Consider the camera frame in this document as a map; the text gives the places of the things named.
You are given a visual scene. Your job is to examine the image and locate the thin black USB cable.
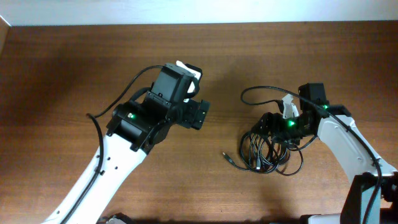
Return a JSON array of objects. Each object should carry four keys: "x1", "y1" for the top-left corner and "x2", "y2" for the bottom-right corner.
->
[{"x1": 222, "y1": 133, "x2": 318, "y2": 177}]

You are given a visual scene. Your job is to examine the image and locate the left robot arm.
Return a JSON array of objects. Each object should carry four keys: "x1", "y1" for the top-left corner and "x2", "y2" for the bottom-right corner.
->
[{"x1": 44, "y1": 61, "x2": 210, "y2": 223}]

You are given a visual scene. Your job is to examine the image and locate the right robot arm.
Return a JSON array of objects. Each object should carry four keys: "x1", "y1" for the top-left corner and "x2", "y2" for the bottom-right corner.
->
[{"x1": 242, "y1": 83, "x2": 397, "y2": 223}]

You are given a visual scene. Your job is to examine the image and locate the right camera black cable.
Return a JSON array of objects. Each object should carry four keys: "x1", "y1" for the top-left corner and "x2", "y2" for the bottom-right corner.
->
[{"x1": 240, "y1": 85, "x2": 383, "y2": 224}]

